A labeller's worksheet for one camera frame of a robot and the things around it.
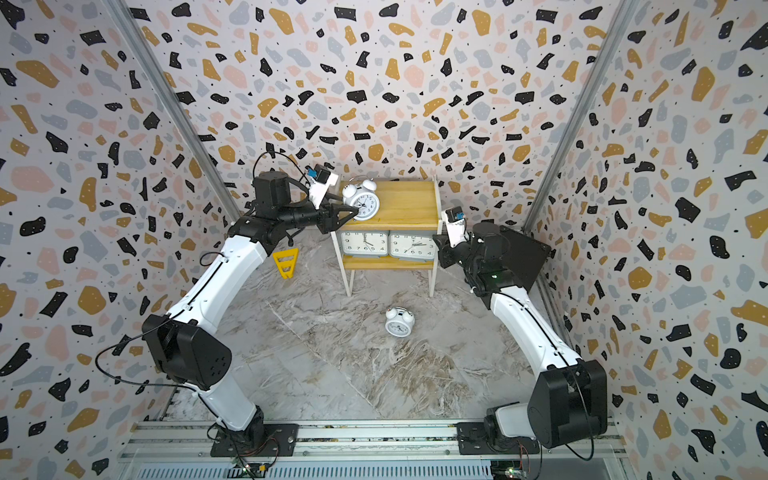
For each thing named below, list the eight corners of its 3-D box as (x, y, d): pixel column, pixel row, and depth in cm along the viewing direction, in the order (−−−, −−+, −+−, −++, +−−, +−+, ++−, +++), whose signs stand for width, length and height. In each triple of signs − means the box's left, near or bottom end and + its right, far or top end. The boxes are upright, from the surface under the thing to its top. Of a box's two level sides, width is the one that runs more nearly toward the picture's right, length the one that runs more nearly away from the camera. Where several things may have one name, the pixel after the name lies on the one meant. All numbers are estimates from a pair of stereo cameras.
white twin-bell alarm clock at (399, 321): (384, 334, 95) (383, 318, 87) (389, 319, 98) (389, 303, 91) (408, 340, 94) (408, 325, 86) (412, 325, 97) (413, 309, 89)
